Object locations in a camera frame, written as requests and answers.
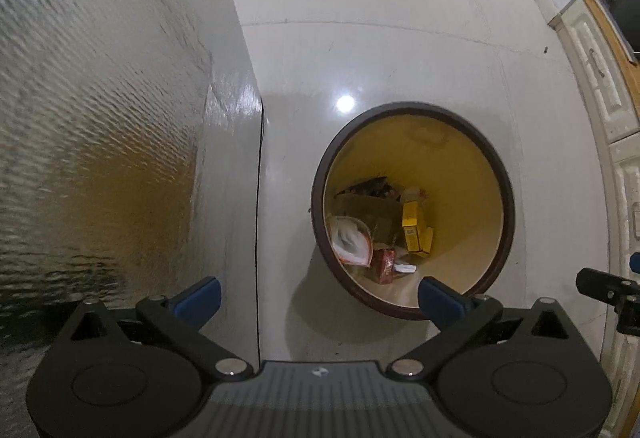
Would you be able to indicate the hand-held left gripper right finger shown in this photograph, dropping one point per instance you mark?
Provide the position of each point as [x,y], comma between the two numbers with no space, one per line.
[439,302]

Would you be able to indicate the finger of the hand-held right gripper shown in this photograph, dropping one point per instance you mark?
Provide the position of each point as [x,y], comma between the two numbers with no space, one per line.
[602,284]
[635,261]

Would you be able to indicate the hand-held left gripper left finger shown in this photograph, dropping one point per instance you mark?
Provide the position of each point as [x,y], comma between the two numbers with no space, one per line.
[200,302]

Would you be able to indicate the small white paper scrap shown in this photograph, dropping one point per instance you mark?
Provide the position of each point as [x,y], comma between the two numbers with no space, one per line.
[404,268]

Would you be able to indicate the red snack packet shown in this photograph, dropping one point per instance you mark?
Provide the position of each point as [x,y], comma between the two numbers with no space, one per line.
[385,265]

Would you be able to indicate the yellow cardboard box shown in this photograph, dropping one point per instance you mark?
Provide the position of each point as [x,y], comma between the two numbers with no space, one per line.
[412,218]

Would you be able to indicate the brown paper bag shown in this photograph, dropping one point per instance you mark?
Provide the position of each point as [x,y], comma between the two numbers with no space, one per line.
[375,214]

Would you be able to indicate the white orange plastic bag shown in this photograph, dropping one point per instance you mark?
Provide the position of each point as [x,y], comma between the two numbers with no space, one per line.
[350,238]

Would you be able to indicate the dark wrapper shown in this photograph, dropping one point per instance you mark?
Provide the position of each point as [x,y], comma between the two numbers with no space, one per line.
[370,187]

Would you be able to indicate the yellow trash bin brown rim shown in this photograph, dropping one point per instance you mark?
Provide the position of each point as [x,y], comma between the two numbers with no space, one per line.
[450,158]

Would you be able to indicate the white low cabinet wooden top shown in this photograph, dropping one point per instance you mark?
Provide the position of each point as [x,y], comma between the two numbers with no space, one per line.
[595,68]

